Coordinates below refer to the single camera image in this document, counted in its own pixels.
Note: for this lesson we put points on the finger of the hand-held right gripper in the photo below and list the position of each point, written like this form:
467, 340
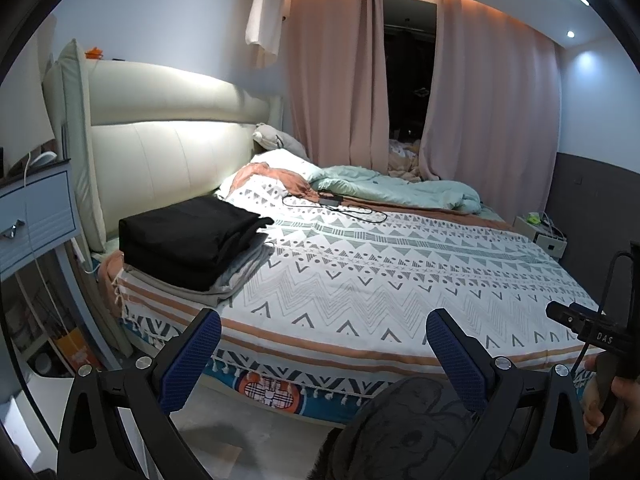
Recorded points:
570, 316

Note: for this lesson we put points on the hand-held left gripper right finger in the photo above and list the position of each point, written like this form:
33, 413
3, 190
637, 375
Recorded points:
452, 355

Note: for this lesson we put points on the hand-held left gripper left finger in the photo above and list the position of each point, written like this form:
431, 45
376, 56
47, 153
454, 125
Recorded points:
192, 360

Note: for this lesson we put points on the black pants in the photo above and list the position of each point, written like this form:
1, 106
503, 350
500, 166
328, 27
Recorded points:
190, 235

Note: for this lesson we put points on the grey folded clothes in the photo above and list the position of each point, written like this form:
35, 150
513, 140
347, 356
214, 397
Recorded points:
245, 265

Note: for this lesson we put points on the person's right hand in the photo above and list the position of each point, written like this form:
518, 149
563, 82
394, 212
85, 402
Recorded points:
627, 400

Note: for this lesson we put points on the beige folded cloth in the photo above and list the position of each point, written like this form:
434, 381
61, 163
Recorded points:
200, 296

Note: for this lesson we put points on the small white nightstand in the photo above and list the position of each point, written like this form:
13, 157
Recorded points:
542, 240

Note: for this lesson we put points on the grey printed shirt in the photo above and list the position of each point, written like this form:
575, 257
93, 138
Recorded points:
415, 435

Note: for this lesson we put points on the patterned bed blanket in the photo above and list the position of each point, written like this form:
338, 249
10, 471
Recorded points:
400, 270

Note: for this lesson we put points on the small green object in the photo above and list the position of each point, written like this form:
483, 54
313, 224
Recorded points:
532, 219

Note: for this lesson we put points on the orange box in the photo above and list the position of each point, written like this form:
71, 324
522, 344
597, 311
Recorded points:
75, 352

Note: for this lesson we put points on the mint green duvet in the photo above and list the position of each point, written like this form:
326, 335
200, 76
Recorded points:
400, 190

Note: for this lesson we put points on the black power adapter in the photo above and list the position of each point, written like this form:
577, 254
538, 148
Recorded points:
331, 199

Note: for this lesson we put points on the beige crumpled cloth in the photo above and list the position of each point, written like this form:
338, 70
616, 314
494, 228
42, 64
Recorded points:
405, 160

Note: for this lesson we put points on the cream upholstered headboard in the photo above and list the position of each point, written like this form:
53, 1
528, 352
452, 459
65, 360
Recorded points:
175, 160

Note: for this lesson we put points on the white pillow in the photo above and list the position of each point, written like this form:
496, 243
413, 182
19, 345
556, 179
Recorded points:
285, 165

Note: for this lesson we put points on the blue nightstand drawer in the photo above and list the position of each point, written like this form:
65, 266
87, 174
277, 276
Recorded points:
35, 200

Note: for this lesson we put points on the pink curtain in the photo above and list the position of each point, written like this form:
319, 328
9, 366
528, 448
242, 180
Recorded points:
330, 85
490, 100

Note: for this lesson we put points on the grey plush toy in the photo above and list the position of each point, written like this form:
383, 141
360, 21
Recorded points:
277, 140

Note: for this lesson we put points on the small orange object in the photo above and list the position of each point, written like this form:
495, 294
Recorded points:
94, 52

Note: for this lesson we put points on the white hanging garment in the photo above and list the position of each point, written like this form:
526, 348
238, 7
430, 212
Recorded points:
265, 10

